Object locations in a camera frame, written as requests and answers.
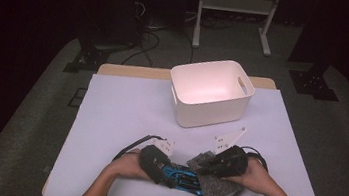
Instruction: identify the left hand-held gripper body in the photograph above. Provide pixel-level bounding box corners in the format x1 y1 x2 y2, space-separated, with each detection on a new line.
136 136 180 189

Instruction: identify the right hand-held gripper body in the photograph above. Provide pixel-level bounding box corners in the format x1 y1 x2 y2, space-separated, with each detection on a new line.
209 122 254 182

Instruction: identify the grey fluffy cloth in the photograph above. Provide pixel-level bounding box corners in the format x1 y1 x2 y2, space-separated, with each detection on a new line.
182 148 250 196

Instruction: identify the blue black sock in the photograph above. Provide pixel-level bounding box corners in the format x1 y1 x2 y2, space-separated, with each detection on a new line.
159 161 210 196

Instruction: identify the white plastic bin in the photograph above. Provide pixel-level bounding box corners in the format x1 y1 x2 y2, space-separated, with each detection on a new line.
163 52 259 136

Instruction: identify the person's left hand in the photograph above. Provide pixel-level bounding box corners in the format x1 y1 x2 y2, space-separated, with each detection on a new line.
103 144 157 184

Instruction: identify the person's right hand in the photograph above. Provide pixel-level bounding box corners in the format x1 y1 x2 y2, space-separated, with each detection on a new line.
220 154 278 196

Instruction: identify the black stand base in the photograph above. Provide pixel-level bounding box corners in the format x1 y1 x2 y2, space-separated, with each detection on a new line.
62 35 113 79
286 60 343 103

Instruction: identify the white metal stand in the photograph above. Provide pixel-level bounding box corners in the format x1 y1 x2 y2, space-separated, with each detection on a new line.
191 0 283 59

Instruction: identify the left hand-held gripper cable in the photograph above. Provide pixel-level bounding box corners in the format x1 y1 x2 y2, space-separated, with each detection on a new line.
112 130 166 168

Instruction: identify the black floor cable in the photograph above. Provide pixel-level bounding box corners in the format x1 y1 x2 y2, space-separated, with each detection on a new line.
120 27 163 70

